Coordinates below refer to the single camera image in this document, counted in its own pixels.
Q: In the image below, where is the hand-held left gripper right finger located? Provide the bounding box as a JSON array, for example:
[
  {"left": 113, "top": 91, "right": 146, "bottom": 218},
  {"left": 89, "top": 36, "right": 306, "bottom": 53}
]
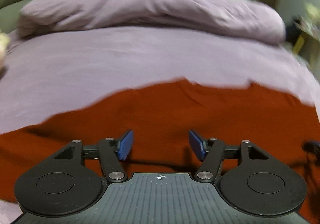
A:
[{"left": 189, "top": 129, "right": 272, "bottom": 182}]

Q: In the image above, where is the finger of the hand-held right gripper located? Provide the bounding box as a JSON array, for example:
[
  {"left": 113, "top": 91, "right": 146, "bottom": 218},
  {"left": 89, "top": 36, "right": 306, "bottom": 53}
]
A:
[{"left": 303, "top": 140, "right": 320, "bottom": 155}]

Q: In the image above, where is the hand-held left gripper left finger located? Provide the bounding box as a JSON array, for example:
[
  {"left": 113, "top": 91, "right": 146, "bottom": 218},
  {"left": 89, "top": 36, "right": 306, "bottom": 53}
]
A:
[{"left": 54, "top": 129, "right": 134, "bottom": 182}]

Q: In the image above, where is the red knitted garment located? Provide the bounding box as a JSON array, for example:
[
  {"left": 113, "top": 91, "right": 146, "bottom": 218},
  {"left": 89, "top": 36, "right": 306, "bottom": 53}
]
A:
[{"left": 0, "top": 77, "right": 320, "bottom": 224}]

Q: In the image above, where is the purple bed sheet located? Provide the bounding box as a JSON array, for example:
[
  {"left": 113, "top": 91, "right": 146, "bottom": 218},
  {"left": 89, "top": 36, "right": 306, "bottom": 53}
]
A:
[{"left": 0, "top": 25, "right": 318, "bottom": 217}]

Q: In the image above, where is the yellow cluttered stand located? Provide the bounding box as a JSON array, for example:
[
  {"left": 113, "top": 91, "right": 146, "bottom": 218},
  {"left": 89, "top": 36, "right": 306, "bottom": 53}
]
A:
[{"left": 291, "top": 1, "right": 320, "bottom": 70}]

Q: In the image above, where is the purple duvet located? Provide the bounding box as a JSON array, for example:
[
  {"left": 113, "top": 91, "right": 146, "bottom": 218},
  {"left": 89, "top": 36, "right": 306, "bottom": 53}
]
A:
[{"left": 17, "top": 0, "right": 287, "bottom": 44}]

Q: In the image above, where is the cream soft toy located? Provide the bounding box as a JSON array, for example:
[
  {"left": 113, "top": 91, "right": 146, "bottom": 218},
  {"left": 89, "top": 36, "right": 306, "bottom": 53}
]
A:
[{"left": 0, "top": 31, "right": 11, "bottom": 69}]

